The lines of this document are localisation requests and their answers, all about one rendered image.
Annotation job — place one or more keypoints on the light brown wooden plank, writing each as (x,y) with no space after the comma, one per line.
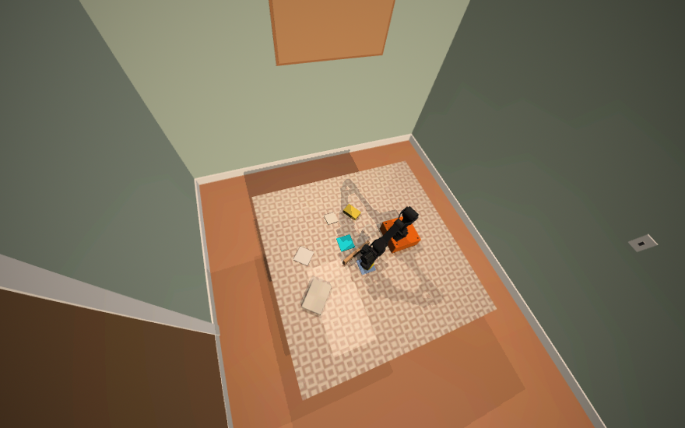
(356,252)

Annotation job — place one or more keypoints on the yellow rectangular block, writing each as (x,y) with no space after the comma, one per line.
(352,212)

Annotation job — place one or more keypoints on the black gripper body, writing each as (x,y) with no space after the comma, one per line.
(368,265)

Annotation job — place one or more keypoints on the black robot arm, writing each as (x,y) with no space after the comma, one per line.
(397,231)

